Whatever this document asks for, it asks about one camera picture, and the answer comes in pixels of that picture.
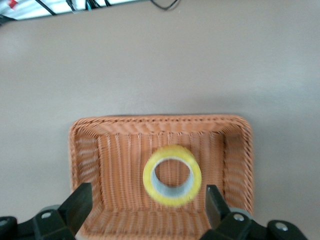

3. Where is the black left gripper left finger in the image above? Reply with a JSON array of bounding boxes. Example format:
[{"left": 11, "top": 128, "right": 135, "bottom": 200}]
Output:
[{"left": 0, "top": 182, "right": 94, "bottom": 240}]

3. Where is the yellow tape roll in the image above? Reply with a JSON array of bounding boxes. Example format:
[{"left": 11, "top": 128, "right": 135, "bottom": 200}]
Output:
[{"left": 142, "top": 144, "right": 203, "bottom": 207}]

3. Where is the black looped cable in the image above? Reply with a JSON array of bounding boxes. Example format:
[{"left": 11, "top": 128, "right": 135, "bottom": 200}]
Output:
[{"left": 149, "top": 0, "right": 180, "bottom": 11}]

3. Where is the brown wicker basket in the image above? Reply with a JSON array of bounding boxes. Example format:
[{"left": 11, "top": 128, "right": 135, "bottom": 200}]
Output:
[{"left": 67, "top": 114, "right": 256, "bottom": 237}]

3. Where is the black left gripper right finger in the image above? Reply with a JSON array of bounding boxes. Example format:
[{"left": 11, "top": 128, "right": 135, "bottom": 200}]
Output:
[{"left": 199, "top": 184, "right": 307, "bottom": 240}]

